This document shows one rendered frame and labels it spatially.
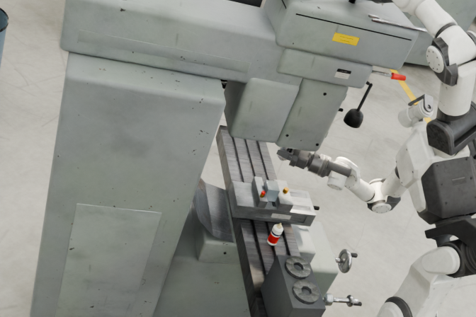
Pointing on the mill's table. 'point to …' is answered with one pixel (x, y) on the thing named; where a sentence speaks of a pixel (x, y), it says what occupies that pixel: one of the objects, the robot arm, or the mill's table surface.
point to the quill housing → (312, 114)
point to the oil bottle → (275, 234)
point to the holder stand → (292, 289)
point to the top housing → (341, 27)
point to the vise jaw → (285, 204)
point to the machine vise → (241, 189)
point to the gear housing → (324, 68)
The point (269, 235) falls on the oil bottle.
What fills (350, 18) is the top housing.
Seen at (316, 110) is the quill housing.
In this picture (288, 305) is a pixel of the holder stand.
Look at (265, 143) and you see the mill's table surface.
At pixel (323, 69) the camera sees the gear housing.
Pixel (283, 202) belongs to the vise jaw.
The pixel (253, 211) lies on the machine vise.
